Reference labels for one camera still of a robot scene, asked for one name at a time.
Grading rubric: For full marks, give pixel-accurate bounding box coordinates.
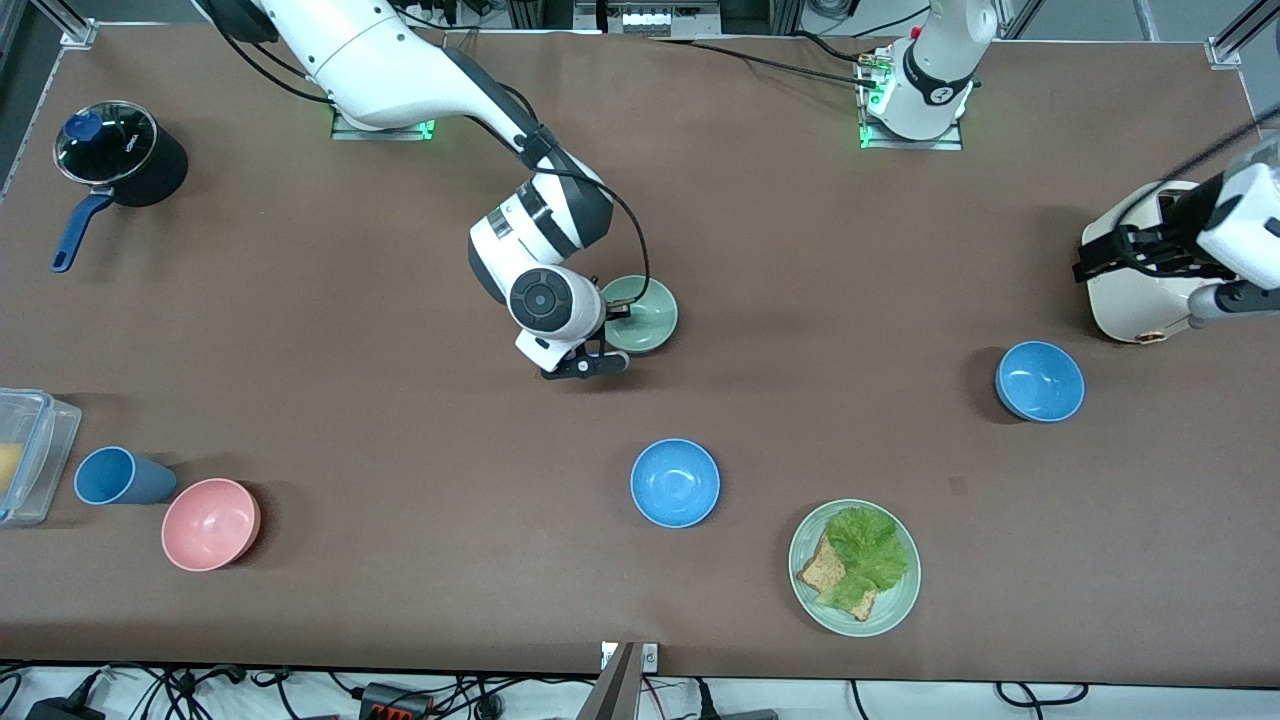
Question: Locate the silver metal bracket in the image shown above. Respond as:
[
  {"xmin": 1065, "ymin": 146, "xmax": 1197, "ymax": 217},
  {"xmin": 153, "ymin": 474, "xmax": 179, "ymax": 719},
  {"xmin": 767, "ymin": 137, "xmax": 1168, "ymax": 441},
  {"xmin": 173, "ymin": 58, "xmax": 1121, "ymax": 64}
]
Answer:
[{"xmin": 599, "ymin": 641, "xmax": 661, "ymax": 673}]

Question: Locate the clear plastic food container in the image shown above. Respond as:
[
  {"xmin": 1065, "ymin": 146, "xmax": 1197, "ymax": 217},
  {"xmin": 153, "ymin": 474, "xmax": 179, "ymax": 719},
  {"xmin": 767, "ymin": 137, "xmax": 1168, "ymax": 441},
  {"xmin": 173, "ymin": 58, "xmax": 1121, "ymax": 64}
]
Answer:
[{"xmin": 0, "ymin": 387, "xmax": 84, "ymax": 528}]

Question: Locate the green lettuce leaf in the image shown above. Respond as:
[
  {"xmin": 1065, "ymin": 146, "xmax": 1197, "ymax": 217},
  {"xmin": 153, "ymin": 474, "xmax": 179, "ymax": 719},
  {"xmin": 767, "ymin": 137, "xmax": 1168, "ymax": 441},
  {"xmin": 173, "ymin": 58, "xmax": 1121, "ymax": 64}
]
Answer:
[{"xmin": 814, "ymin": 506, "xmax": 912, "ymax": 614}]

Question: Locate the cream white toaster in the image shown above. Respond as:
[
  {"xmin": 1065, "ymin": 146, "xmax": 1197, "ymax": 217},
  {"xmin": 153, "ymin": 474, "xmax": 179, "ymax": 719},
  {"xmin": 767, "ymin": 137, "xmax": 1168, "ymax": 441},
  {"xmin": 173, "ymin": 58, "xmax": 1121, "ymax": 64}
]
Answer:
[{"xmin": 1081, "ymin": 180, "xmax": 1217, "ymax": 346}]

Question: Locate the black orange connector box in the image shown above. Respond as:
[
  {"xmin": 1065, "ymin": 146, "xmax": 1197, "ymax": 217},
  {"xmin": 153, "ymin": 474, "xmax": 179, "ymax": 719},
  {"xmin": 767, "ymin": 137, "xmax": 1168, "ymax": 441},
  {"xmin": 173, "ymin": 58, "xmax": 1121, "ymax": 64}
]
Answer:
[{"xmin": 358, "ymin": 682, "xmax": 438, "ymax": 720}]

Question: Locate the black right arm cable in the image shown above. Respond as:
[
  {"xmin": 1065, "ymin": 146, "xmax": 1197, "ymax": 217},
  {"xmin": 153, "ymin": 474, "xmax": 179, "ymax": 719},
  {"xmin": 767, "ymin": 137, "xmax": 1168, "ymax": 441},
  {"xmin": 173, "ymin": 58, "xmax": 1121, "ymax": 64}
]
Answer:
[{"xmin": 395, "ymin": 8, "xmax": 654, "ymax": 323}]

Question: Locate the pale green plate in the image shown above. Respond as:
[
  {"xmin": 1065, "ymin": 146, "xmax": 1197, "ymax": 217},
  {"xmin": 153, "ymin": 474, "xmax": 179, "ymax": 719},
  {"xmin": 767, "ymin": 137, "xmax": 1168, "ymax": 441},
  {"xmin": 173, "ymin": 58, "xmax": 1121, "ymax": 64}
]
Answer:
[{"xmin": 787, "ymin": 498, "xmax": 923, "ymax": 639}]

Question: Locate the black power adapter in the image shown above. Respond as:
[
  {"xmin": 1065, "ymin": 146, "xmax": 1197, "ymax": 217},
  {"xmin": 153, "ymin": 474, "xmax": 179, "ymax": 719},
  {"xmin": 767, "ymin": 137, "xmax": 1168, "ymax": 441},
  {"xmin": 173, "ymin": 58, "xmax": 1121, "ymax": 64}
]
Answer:
[{"xmin": 24, "ymin": 697, "xmax": 107, "ymax": 720}]

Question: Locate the seeded bread slice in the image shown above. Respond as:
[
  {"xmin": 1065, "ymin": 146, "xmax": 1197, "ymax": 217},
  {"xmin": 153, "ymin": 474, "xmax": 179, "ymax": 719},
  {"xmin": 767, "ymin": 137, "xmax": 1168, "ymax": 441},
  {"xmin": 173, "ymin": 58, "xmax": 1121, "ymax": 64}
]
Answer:
[{"xmin": 796, "ymin": 534, "xmax": 882, "ymax": 624}]

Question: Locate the white power strip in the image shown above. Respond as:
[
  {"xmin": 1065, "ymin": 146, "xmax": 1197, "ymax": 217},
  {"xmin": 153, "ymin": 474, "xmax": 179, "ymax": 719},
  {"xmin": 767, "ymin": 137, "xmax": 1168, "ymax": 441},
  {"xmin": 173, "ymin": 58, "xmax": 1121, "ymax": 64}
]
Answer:
[{"xmin": 600, "ymin": 0, "xmax": 723, "ymax": 39}]

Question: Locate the glass lid blue knob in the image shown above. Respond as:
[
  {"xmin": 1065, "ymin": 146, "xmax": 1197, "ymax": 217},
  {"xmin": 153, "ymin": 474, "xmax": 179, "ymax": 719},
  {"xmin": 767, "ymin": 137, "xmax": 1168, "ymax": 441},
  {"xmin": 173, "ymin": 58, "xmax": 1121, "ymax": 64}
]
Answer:
[{"xmin": 53, "ymin": 100, "xmax": 159, "ymax": 187}]

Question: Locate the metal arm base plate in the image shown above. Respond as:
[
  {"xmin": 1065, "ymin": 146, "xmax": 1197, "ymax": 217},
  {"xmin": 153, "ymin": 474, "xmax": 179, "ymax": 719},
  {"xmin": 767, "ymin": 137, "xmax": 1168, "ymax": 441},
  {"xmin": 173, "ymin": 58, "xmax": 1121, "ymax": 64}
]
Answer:
[
  {"xmin": 331, "ymin": 108, "xmax": 439, "ymax": 142},
  {"xmin": 857, "ymin": 42, "xmax": 965, "ymax": 152}
]

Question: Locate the blue cup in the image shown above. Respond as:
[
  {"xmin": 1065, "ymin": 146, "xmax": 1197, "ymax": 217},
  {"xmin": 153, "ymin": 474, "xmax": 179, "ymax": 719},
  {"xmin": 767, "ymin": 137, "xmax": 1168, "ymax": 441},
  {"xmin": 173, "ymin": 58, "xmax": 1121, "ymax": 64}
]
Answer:
[{"xmin": 73, "ymin": 445, "xmax": 180, "ymax": 507}]

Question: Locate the green bowl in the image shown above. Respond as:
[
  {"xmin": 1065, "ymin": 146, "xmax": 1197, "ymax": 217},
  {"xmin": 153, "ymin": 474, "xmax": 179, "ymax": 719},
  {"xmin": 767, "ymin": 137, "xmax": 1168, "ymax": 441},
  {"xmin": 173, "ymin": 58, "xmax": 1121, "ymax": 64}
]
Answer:
[{"xmin": 599, "ymin": 275, "xmax": 680, "ymax": 356}]

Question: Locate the pink bowl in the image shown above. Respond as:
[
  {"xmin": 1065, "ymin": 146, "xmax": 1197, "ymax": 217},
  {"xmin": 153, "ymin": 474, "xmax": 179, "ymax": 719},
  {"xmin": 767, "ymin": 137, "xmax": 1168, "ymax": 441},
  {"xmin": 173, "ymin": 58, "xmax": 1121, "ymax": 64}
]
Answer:
[{"xmin": 161, "ymin": 477, "xmax": 264, "ymax": 573}]

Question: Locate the black pot blue handle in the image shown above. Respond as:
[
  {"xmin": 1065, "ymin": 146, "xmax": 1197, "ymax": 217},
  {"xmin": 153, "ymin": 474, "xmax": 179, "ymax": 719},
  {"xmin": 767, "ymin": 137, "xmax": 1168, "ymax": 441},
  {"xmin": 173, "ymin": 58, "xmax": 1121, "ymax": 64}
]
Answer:
[{"xmin": 50, "ymin": 100, "xmax": 190, "ymax": 274}]

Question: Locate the blue bowl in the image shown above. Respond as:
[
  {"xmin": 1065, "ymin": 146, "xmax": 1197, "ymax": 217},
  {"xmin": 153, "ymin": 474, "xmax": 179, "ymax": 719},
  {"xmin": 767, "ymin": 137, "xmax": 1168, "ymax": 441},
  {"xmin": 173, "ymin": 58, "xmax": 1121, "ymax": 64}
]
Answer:
[
  {"xmin": 995, "ymin": 340, "xmax": 1087, "ymax": 424},
  {"xmin": 629, "ymin": 438, "xmax": 722, "ymax": 530}
]

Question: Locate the aluminium frame profile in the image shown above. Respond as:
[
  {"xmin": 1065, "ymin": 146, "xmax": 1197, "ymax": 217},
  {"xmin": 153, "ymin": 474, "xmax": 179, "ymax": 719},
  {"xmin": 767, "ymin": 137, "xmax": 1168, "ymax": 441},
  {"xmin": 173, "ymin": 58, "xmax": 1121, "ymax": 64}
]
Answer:
[
  {"xmin": 1206, "ymin": 0, "xmax": 1280, "ymax": 69},
  {"xmin": 30, "ymin": 0, "xmax": 99, "ymax": 50}
]

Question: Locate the grey metal pole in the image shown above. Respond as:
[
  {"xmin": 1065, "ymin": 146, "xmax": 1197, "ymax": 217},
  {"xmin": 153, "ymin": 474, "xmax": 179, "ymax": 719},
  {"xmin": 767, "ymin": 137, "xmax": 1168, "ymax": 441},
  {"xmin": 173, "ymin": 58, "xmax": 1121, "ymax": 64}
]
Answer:
[{"xmin": 576, "ymin": 642, "xmax": 643, "ymax": 720}]

